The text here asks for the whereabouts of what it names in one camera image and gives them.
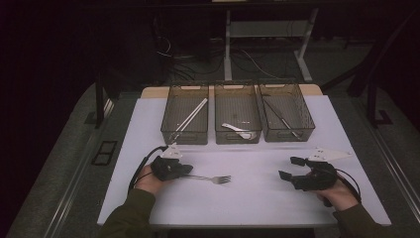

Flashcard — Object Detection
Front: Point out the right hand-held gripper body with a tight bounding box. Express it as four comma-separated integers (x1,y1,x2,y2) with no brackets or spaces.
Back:
291,147,353,192

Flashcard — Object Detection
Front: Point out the white table cover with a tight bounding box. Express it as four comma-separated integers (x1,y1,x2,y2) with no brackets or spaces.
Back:
97,94,392,228

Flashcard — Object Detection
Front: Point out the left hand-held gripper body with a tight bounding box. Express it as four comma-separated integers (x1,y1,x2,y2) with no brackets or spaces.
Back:
151,142,183,182

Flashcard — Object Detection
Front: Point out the metal fork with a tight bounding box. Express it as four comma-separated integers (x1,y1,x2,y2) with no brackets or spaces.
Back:
180,174,232,185

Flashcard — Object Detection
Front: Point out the person's right hand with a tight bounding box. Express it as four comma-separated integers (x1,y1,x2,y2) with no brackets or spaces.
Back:
311,179,360,212

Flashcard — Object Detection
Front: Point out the smoky translucent plastic bin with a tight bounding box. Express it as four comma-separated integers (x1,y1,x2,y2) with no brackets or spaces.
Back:
258,81,316,143
160,83,210,146
214,82,263,145

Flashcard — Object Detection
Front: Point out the metal table knife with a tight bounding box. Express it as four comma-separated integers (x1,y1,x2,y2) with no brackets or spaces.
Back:
263,97,303,140

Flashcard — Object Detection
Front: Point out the white ceramic spoon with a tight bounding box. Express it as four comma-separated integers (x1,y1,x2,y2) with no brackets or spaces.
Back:
221,122,259,141

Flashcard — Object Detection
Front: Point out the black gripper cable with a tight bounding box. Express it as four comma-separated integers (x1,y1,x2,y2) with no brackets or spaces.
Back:
335,168,363,203
128,145,169,194

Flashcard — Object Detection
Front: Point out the person's left hand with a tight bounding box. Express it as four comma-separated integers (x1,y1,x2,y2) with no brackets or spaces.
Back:
135,164,167,196

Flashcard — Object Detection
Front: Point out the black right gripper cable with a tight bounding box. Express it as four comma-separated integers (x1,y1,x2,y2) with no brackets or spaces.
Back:
335,168,363,203

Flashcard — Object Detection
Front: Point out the black metal post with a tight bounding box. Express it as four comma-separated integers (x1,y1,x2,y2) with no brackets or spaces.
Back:
94,82,106,129
366,82,394,128

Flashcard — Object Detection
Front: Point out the white floor cable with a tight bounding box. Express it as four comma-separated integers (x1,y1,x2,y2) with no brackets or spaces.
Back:
241,49,283,81

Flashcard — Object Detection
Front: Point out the tangle of black cables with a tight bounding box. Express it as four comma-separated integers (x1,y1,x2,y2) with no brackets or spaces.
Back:
153,33,226,83

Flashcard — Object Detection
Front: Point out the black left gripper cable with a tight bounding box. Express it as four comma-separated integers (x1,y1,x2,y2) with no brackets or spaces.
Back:
128,145,169,194

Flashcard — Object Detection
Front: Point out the aluminium floor rail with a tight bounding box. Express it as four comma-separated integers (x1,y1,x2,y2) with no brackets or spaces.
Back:
369,127,420,214
43,98,115,238

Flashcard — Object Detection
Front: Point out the white metal desk frame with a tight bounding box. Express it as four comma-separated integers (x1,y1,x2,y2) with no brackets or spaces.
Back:
223,8,320,83

